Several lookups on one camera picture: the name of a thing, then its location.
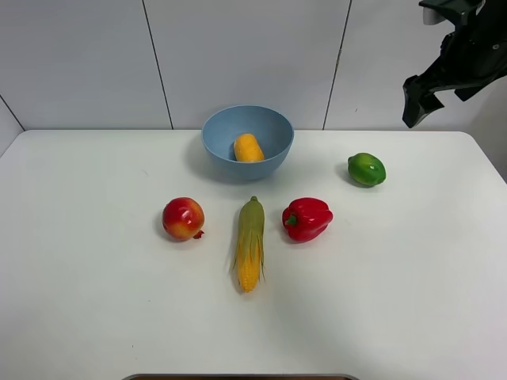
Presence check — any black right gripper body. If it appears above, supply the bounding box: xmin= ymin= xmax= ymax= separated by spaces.
xmin=423 ymin=0 xmax=506 ymax=101

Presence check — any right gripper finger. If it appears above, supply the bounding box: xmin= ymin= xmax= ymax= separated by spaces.
xmin=402 ymin=74 xmax=444 ymax=128

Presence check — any green lime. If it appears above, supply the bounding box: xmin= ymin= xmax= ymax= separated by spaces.
xmin=348 ymin=152 xmax=387 ymax=187

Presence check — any yellow mango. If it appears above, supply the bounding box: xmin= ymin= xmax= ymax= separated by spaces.
xmin=233 ymin=133 xmax=265 ymax=162

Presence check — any red yellow pomegranate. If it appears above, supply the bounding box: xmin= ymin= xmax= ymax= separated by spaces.
xmin=162 ymin=197 xmax=204 ymax=241

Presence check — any blue plastic bowl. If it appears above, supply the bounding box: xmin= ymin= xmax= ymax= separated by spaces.
xmin=201 ymin=104 xmax=295 ymax=181

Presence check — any red bell pepper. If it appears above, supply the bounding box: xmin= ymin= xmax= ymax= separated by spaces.
xmin=282 ymin=197 xmax=334 ymax=243

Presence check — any corn cob with husk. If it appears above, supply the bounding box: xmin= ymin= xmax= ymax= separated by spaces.
xmin=231 ymin=196 xmax=265 ymax=295

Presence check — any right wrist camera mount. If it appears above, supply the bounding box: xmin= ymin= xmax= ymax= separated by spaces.
xmin=418 ymin=0 xmax=485 ymax=26

